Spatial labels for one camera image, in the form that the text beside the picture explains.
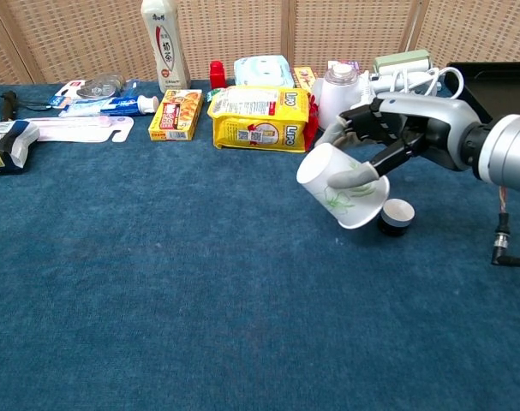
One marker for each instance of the blue white toothpaste tube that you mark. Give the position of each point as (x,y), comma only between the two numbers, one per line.
(109,106)

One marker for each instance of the dark snack bag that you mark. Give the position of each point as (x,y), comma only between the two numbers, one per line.
(2,145)

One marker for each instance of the purple packet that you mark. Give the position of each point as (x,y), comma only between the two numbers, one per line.
(354,65)

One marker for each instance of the black jar silver lid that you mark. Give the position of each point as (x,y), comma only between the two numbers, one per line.
(397,218)

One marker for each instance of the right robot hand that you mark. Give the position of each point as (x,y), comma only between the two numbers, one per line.
(431,115)

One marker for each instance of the yellow snack box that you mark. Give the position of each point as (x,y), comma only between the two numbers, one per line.
(176,115)

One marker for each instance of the clear blister pack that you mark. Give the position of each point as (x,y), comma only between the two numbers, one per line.
(94,87)

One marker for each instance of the small green packet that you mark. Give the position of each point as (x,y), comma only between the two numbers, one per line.
(213,95)

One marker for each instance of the blue table cloth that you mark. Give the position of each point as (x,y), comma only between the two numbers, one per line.
(178,278)

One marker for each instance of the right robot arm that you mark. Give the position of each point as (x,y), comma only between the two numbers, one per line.
(512,152)

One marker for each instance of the white pink toothbrush package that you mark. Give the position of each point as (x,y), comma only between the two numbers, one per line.
(79,128)

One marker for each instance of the cream milk tea bottle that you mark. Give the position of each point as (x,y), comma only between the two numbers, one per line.
(165,51)

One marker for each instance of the black tray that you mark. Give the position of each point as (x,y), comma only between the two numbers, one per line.
(495,85)

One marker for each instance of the light blue wet wipes pack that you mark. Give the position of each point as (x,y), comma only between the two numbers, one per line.
(264,70)

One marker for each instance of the white floral paper cup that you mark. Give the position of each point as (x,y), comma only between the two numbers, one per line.
(341,197)

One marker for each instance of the small red plastic object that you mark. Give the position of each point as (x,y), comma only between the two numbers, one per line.
(217,77)

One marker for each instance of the small yellow red box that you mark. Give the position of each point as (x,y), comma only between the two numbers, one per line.
(304,78)

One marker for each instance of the yellow Lipo snack bag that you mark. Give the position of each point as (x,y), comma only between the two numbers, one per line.
(259,120)

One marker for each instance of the wicker folding screen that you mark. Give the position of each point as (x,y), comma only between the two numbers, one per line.
(349,30)

